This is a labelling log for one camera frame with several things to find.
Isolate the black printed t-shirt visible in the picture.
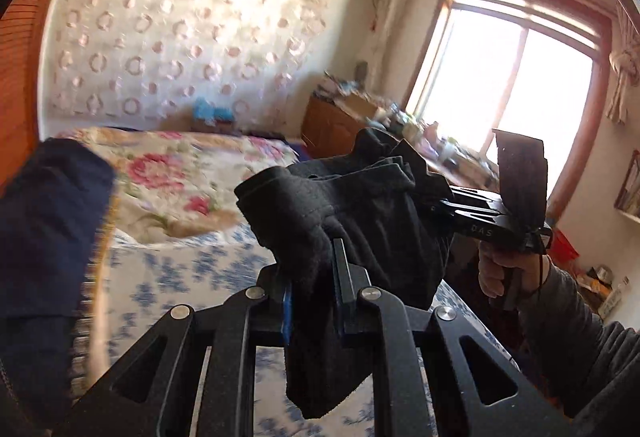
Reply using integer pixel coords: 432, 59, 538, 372
234, 128, 452, 419

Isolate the grey sleeve right forearm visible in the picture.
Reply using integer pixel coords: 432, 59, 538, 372
518, 267, 639, 436

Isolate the person's right hand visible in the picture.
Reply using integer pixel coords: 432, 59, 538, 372
478, 241, 551, 298

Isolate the blue white floral sheet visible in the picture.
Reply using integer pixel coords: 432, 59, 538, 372
89, 220, 516, 437

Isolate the wooden framed window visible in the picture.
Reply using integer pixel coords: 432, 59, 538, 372
405, 0, 613, 223

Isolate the pink floral quilt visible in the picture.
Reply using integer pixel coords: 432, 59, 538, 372
61, 126, 298, 243

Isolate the wooden low cabinet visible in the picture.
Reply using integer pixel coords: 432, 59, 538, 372
300, 96, 499, 192

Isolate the cardboard box on cabinet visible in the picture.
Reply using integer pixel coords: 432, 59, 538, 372
336, 93, 386, 120

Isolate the yellow folded blanket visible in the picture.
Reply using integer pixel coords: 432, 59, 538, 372
70, 194, 118, 401

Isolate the navy folded blanket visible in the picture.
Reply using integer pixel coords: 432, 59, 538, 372
1, 138, 115, 436

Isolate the beige side curtain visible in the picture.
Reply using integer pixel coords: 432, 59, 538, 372
368, 0, 408, 93

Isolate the sheer circle pattern curtain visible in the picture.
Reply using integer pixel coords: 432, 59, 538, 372
38, 0, 350, 137

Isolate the wooden louvered wardrobe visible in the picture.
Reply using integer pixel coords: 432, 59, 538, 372
0, 0, 51, 185

